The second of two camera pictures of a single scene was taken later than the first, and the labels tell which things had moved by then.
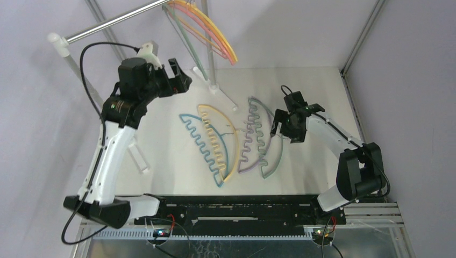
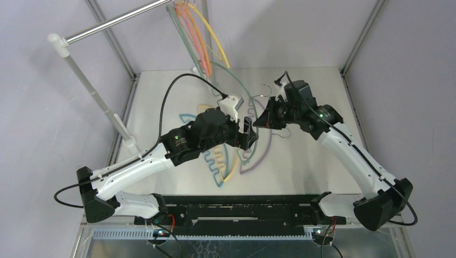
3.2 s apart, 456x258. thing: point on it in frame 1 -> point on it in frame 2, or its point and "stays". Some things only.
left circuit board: (160, 233) stays
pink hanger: (205, 23) -> (192, 40)
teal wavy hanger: (269, 148) -> (253, 112)
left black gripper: (178, 84) -> (243, 140)
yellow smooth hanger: (195, 9) -> (223, 54)
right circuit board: (318, 234) stays
